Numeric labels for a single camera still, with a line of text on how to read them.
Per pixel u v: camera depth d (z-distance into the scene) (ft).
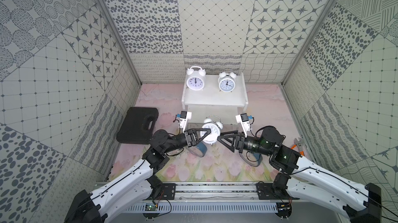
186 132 1.88
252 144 1.85
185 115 2.05
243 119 1.93
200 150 2.56
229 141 2.09
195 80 2.26
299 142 2.98
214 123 2.01
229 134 2.12
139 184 1.98
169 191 2.43
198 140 1.94
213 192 2.50
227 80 2.21
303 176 1.59
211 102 2.23
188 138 1.88
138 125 2.97
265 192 2.44
